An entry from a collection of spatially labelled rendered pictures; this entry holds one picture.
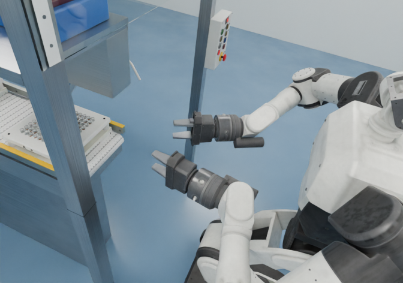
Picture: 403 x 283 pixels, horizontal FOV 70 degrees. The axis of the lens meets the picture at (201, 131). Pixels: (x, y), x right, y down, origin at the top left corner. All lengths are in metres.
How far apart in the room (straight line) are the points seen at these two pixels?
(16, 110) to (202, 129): 0.78
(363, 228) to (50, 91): 0.60
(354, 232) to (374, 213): 0.04
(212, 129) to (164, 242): 1.02
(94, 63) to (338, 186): 0.72
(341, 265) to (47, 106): 0.61
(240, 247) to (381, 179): 0.30
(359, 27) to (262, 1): 1.25
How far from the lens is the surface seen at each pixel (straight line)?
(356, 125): 0.67
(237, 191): 0.70
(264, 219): 1.01
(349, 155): 0.59
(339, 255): 0.52
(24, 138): 1.10
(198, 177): 0.73
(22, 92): 1.40
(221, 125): 0.90
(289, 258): 0.90
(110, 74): 0.92
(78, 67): 0.99
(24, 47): 0.62
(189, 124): 0.89
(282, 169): 2.28
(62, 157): 0.78
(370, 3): 4.19
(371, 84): 0.83
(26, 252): 1.89
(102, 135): 1.11
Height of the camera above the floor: 1.59
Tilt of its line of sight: 41 degrees down
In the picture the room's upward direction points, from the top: 9 degrees clockwise
